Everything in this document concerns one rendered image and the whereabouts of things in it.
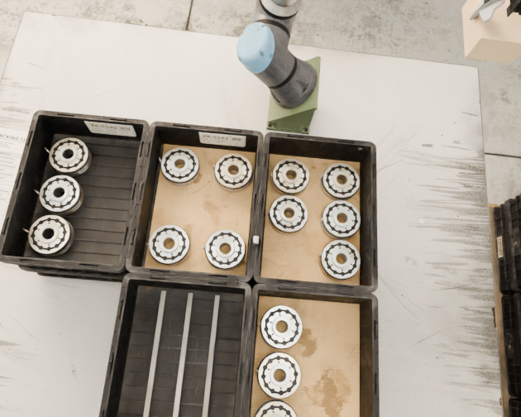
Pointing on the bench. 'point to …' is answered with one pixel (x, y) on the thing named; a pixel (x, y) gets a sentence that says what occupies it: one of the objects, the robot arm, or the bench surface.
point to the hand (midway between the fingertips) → (497, 20)
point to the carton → (494, 34)
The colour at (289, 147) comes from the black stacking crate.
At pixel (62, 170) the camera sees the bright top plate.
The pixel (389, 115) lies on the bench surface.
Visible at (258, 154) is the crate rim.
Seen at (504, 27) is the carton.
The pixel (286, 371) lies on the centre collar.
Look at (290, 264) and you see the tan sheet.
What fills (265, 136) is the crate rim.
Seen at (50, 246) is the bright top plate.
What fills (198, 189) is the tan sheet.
